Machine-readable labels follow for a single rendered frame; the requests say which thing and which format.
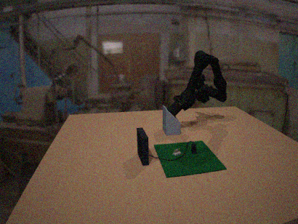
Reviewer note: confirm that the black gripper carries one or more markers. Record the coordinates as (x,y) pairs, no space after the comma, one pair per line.
(201,84)

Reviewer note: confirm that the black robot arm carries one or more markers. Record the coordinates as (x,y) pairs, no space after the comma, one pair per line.
(187,98)

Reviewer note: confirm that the green circuit board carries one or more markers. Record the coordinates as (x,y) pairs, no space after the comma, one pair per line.
(189,164)

